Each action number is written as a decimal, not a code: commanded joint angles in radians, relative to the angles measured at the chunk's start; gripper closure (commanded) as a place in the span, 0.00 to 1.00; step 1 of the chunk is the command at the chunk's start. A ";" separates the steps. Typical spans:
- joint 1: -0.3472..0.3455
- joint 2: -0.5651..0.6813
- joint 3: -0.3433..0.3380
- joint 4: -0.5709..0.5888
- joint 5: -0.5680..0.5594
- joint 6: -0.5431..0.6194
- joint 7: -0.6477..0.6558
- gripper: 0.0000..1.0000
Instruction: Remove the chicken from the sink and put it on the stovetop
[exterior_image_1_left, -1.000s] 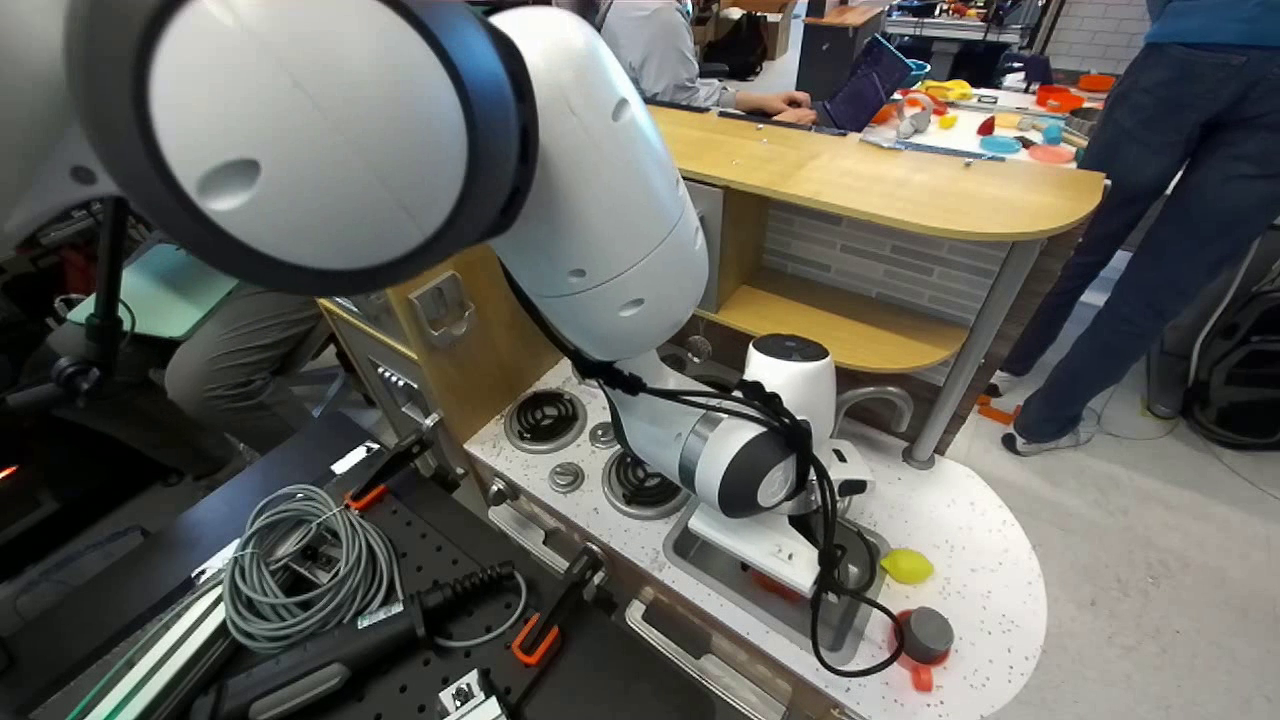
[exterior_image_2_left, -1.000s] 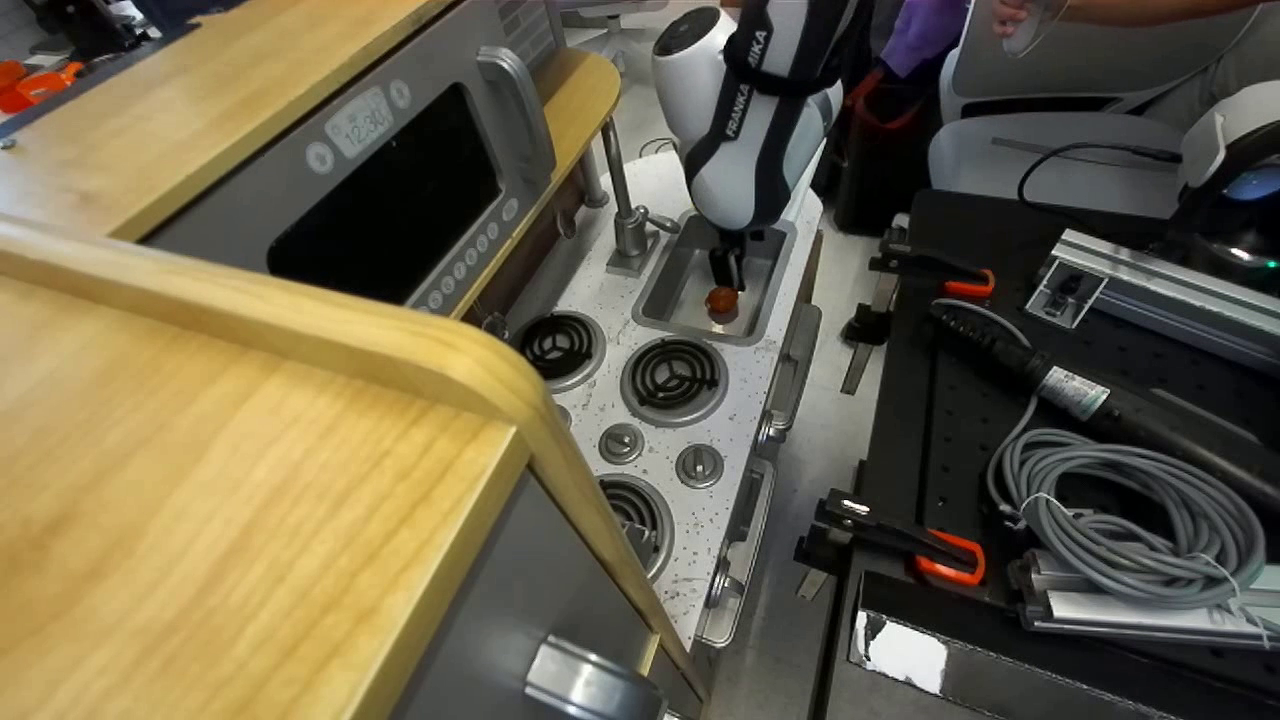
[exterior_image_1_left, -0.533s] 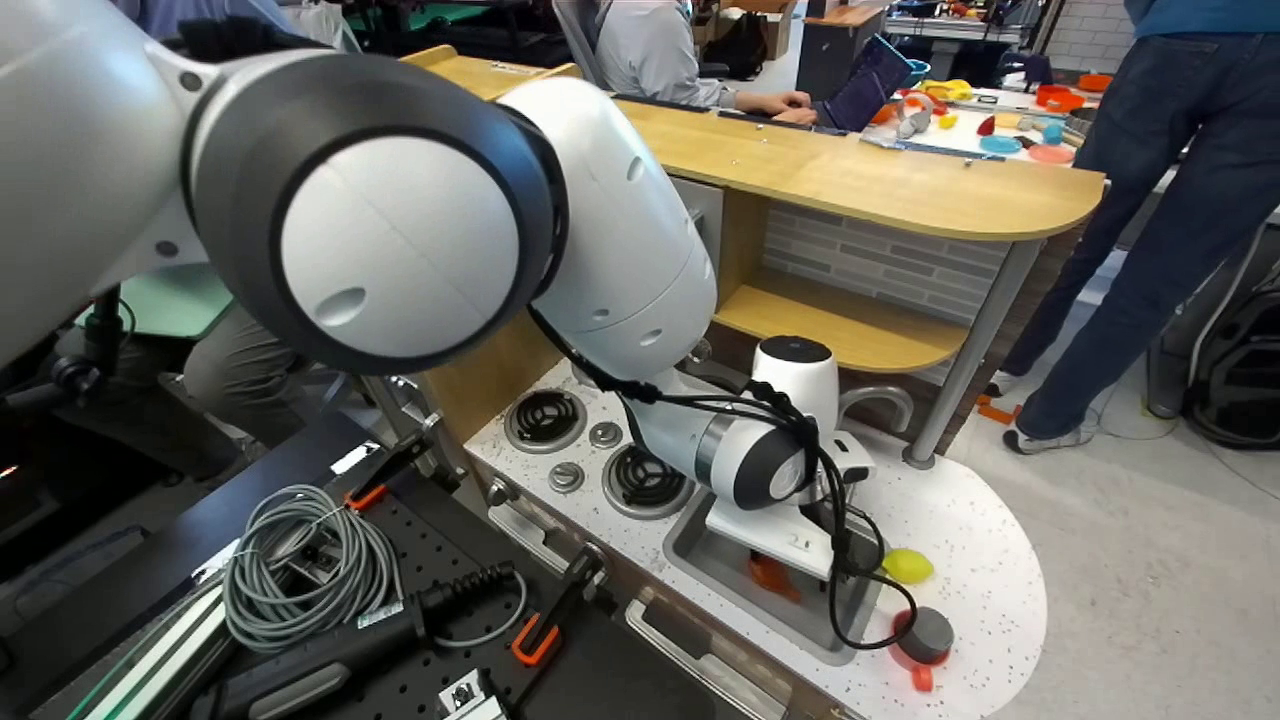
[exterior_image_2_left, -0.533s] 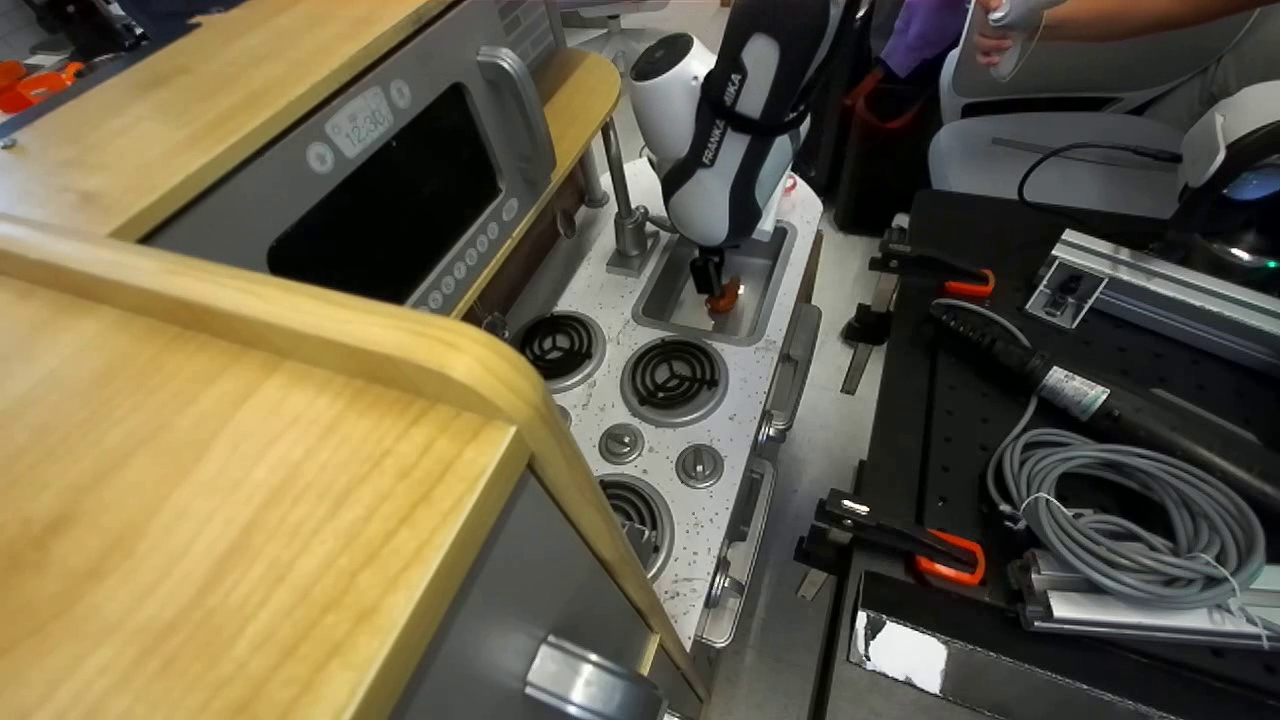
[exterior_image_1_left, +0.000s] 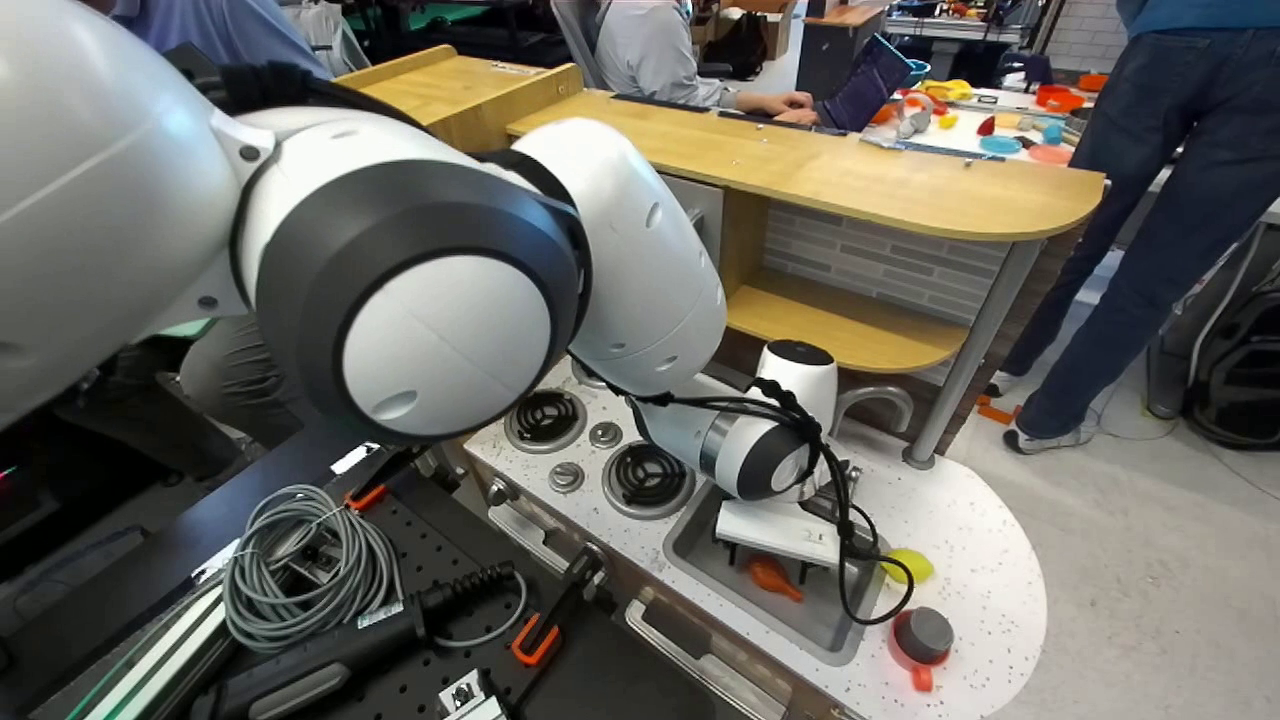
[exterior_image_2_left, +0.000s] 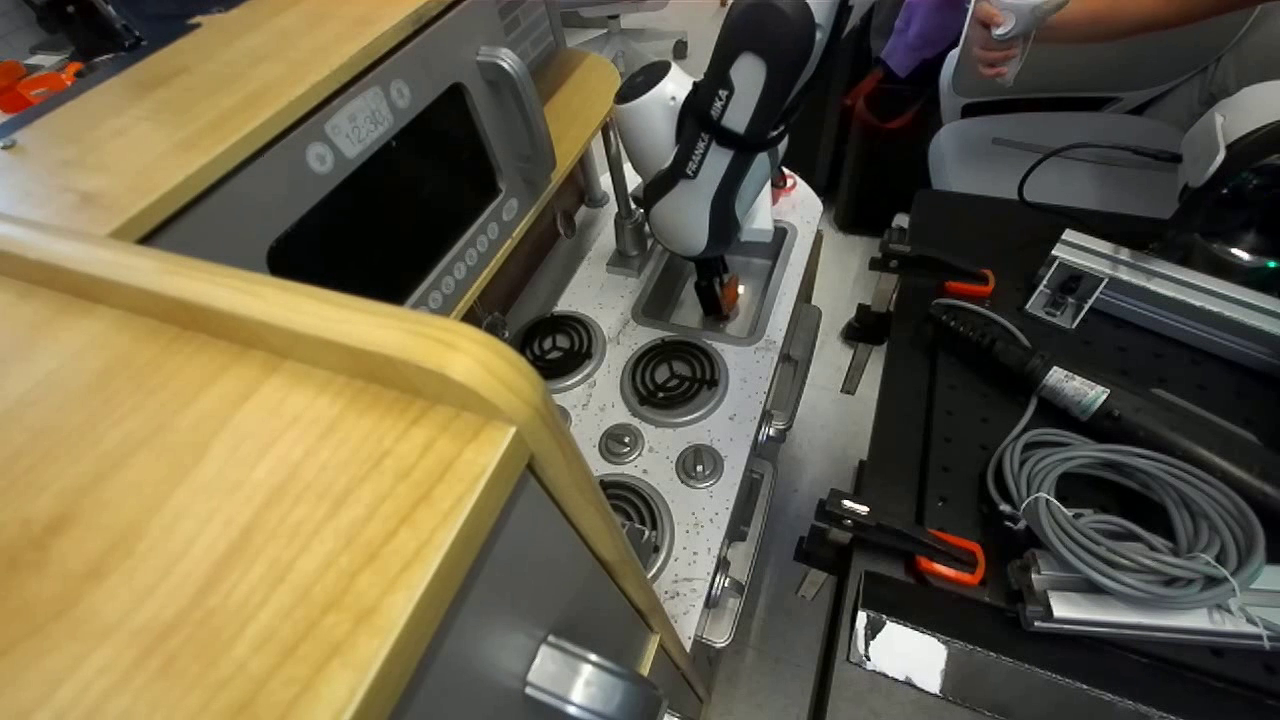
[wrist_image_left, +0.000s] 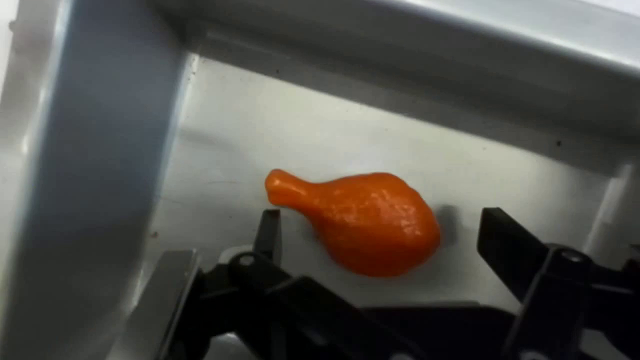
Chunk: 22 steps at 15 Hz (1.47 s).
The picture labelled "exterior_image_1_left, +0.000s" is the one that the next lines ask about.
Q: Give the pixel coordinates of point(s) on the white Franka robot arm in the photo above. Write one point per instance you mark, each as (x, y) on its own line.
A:
(402, 267)

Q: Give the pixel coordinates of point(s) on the plain aluminium rail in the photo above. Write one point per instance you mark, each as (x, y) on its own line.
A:
(155, 653)

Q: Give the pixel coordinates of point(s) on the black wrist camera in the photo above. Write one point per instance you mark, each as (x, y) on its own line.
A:
(842, 512)

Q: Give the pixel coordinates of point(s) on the grey stove knob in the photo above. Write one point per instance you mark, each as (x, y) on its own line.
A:
(566, 479)
(604, 434)

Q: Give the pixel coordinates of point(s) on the red and yellow toy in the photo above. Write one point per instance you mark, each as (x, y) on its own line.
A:
(920, 638)

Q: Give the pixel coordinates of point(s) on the person in khaki pants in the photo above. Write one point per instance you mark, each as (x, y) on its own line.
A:
(243, 380)

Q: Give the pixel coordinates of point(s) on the seated person in grey shirt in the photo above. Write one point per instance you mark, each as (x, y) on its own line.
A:
(646, 45)

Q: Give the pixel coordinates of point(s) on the white paper label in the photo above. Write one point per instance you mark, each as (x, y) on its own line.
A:
(355, 456)

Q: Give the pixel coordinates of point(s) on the wooden toy kitchen frame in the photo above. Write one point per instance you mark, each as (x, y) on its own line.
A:
(864, 184)

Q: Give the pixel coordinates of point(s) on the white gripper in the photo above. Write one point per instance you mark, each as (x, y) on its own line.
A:
(783, 529)

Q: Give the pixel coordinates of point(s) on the silver toy sink basin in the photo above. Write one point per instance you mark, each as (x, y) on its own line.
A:
(723, 575)

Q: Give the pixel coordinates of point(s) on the purple laptop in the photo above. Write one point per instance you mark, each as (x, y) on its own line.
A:
(864, 80)

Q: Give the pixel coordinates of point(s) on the white speckled countertop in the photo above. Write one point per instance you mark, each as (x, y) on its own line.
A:
(974, 560)

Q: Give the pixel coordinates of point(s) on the person in blue jeans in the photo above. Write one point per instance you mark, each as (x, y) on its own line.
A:
(1175, 174)

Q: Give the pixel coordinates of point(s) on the black bag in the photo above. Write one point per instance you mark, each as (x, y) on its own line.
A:
(1233, 360)

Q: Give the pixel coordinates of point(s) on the orange toy chicken drumstick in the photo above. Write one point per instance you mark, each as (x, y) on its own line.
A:
(772, 585)

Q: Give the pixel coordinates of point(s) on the large black coil stove burner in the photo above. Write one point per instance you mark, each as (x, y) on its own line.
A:
(646, 483)

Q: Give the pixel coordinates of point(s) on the yellow toy lemon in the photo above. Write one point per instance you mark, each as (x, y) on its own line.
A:
(913, 567)

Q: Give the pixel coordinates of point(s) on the table with colourful toys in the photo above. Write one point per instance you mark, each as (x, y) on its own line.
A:
(1002, 122)

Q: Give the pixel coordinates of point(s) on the black tool with silver collar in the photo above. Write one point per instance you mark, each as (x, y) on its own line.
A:
(347, 662)

